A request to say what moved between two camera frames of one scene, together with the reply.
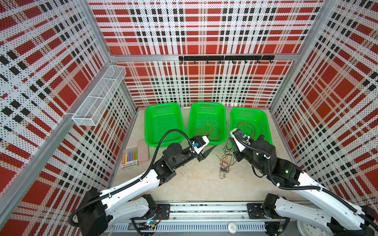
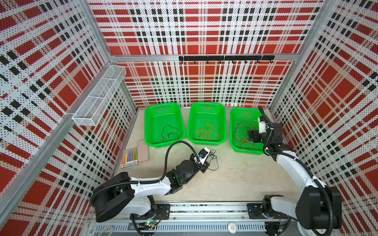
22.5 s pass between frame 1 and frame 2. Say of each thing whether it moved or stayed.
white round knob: stayed
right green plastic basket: stayed
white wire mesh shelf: stayed
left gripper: moved
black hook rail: stayed
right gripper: moved
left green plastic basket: stayed
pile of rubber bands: moved
